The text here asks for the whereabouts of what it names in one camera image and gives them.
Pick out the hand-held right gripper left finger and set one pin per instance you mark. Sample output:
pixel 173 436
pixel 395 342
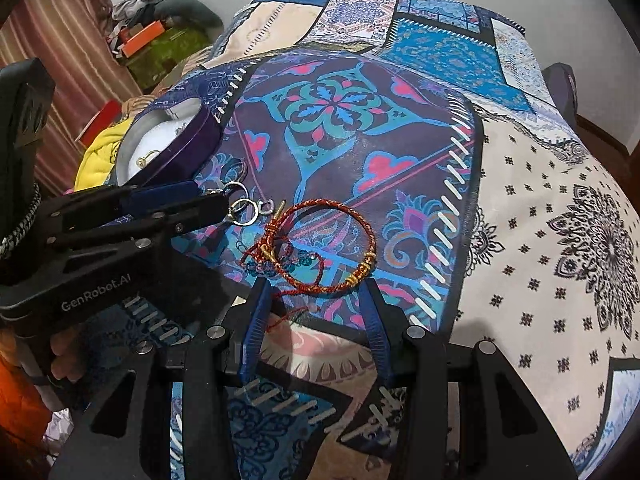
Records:
pixel 256 330

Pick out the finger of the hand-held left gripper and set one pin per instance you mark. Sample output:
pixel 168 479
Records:
pixel 202 209
pixel 162 196

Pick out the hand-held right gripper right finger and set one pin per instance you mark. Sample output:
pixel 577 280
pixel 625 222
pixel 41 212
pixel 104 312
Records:
pixel 376 332

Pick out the round purple tin box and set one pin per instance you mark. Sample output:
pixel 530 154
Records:
pixel 165 145

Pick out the person's left forearm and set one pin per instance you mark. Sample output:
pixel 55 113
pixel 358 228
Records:
pixel 20 400

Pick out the small silver jewelry piece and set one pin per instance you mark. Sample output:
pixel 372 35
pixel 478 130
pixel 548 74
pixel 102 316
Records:
pixel 178 130

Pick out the person's left hand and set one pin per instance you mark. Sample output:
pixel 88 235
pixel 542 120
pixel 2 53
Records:
pixel 66 355

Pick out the small gold earring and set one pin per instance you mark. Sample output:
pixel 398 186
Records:
pixel 142 160

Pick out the yellow cloth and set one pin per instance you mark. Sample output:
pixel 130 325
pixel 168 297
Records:
pixel 100 155

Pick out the red flat box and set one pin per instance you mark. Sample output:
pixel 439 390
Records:
pixel 100 117

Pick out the green box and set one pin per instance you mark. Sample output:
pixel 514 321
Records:
pixel 167 52

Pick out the orange box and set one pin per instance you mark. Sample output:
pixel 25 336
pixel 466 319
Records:
pixel 142 39

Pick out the grey cushion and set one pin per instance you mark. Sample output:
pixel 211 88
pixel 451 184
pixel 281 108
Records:
pixel 192 12

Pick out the pile of clothes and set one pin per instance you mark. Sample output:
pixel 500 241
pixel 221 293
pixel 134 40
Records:
pixel 140 2

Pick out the patchwork printed blanket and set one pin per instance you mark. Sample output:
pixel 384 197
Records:
pixel 380 125

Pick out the striped brown curtain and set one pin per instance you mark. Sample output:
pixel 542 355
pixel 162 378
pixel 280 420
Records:
pixel 55 25

